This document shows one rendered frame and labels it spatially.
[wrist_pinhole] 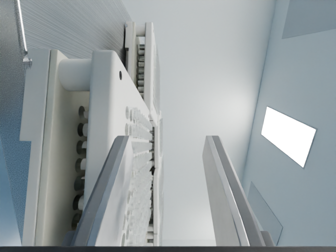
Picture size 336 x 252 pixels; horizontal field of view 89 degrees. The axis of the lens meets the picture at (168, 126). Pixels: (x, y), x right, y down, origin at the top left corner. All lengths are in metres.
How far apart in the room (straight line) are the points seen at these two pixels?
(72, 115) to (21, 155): 0.06
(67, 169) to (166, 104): 3.62
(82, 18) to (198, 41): 3.47
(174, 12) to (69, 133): 3.63
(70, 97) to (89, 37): 0.14
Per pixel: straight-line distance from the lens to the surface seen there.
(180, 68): 3.66
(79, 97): 0.19
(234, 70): 3.89
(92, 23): 0.32
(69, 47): 0.24
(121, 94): 0.16
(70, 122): 0.18
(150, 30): 0.50
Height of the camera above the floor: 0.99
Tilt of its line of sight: level
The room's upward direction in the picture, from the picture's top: 90 degrees clockwise
